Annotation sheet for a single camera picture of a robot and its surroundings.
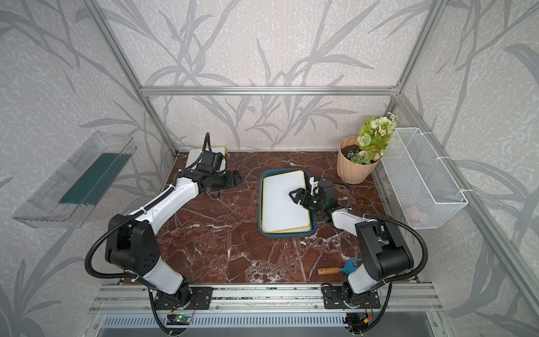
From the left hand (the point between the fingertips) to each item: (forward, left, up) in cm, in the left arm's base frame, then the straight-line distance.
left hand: (235, 180), depth 89 cm
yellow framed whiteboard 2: (+30, +31, -17) cm, 46 cm away
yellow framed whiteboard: (-8, -19, -13) cm, 25 cm away
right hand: (-3, -26, -6) cm, 27 cm away
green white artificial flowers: (+15, -59, +13) cm, 62 cm away
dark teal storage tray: (-18, -30, -13) cm, 37 cm away
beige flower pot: (+8, -54, -5) cm, 55 cm away
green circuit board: (-47, +15, -17) cm, 52 cm away
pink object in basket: (-18, -66, +7) cm, 69 cm away
